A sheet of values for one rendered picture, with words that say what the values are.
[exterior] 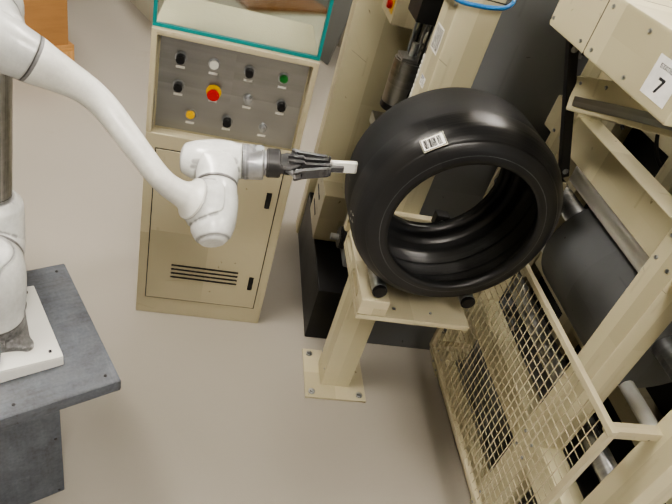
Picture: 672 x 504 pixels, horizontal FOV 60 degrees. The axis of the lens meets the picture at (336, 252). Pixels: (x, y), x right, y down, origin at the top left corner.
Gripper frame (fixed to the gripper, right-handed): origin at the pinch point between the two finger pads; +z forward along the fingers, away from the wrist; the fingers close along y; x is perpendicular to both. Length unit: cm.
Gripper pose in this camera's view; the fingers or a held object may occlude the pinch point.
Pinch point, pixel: (343, 166)
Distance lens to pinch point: 154.7
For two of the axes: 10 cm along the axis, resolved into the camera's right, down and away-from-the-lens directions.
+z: 9.9, 0.3, 1.4
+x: -1.1, 7.8, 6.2
